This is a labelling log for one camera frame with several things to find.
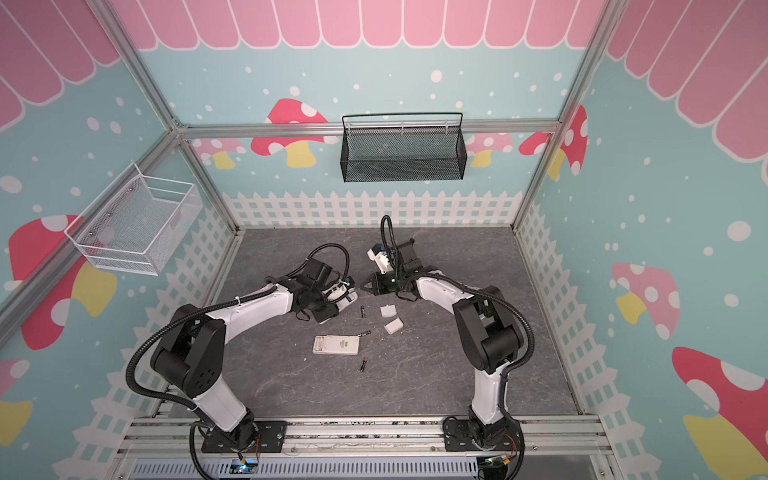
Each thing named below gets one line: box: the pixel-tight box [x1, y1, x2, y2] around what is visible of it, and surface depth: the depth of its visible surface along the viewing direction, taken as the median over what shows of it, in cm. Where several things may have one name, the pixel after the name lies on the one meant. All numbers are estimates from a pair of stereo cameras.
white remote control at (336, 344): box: [312, 335, 360, 355], surface depth 91 cm
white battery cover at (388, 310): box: [380, 304, 397, 318], surface depth 99 cm
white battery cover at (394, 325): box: [384, 317, 404, 334], surface depth 96 cm
